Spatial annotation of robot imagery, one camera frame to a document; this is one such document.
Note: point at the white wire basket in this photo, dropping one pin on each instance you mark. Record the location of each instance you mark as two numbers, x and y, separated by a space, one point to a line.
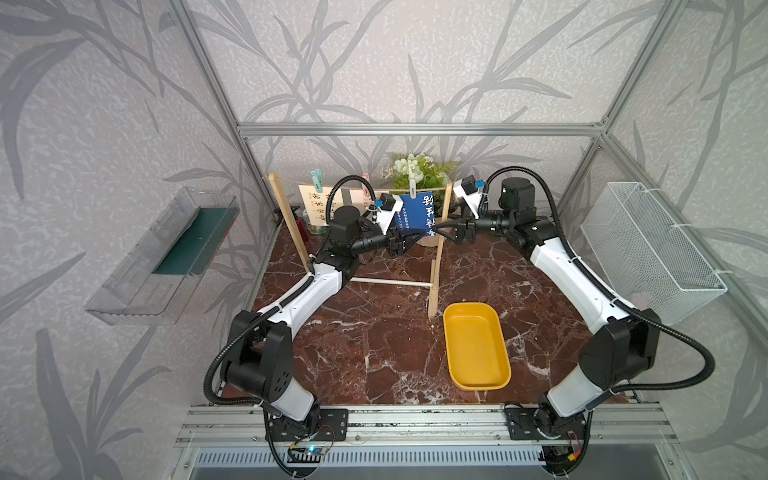
646 256

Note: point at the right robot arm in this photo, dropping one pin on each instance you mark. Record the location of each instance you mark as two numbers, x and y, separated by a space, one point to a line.
621 347

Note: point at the wooden string rack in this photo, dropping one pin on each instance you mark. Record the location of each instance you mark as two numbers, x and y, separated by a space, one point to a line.
336 262

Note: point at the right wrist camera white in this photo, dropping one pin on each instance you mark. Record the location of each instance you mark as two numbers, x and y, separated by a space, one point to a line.
470 191

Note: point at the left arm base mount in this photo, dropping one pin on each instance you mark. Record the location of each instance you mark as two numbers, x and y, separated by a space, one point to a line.
325 424

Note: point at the green clothespin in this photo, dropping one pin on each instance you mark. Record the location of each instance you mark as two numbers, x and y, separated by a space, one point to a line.
317 180

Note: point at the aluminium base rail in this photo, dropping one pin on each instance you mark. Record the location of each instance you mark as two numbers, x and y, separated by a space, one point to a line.
632 441

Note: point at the potted flower plant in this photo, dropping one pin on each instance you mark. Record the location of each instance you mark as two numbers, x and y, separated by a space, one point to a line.
436 177

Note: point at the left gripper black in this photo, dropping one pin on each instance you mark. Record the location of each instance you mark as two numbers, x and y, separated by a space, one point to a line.
396 248

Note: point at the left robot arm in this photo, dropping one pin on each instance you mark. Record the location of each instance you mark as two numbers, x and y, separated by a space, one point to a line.
256 364

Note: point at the green white tin can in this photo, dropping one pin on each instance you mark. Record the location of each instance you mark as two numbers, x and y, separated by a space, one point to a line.
316 230

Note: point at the cream postcard red text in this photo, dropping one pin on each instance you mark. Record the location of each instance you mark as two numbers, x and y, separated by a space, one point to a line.
360 198

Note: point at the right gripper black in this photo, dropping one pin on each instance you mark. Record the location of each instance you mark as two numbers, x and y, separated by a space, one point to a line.
466 226

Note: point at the red spray bottle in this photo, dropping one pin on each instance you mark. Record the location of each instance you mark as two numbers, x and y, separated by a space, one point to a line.
301 226

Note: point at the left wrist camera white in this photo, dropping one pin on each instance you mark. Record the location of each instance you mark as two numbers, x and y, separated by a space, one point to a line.
384 209

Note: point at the blue postcard white text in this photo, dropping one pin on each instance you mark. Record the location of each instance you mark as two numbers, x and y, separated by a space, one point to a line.
417 213

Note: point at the clear wall shelf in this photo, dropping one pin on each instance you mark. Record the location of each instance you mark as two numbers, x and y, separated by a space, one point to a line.
157 279

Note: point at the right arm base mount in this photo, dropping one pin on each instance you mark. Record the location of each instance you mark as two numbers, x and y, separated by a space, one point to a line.
542 423

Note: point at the yellow plastic tray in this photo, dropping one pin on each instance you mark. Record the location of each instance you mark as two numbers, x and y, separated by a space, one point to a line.
476 349

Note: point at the yellow postcard black text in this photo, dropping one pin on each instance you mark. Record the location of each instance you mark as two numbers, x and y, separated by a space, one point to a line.
315 203

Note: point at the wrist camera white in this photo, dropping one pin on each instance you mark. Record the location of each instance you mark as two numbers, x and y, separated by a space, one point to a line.
384 209
470 191

